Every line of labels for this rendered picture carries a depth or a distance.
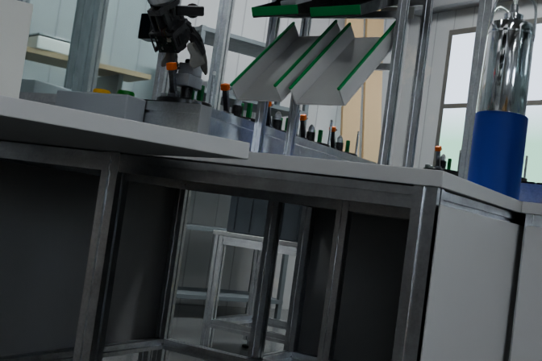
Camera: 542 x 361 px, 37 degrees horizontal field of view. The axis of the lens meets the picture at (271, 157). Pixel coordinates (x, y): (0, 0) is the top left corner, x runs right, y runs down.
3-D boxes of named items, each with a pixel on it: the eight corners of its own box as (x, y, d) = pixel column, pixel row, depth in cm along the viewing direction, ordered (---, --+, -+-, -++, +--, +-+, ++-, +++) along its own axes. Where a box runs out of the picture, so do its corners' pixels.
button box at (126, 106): (123, 121, 179) (127, 93, 179) (52, 114, 189) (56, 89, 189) (143, 126, 185) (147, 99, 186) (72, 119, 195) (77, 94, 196)
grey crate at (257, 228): (337, 248, 376) (343, 199, 378) (223, 230, 406) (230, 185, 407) (369, 251, 414) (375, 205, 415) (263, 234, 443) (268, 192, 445)
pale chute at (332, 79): (345, 105, 170) (339, 88, 168) (294, 104, 178) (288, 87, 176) (402, 37, 187) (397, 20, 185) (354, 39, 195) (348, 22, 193)
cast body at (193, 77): (187, 85, 199) (191, 57, 199) (173, 85, 201) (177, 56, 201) (206, 92, 206) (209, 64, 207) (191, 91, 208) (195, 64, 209)
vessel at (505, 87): (521, 113, 236) (535, -15, 239) (473, 109, 243) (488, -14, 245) (530, 120, 248) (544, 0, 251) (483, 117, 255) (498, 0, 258)
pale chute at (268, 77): (281, 101, 177) (275, 85, 175) (236, 101, 186) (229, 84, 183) (342, 36, 194) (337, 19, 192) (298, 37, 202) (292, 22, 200)
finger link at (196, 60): (196, 84, 198) (175, 52, 195) (208, 72, 202) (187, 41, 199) (205, 80, 196) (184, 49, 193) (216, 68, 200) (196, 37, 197)
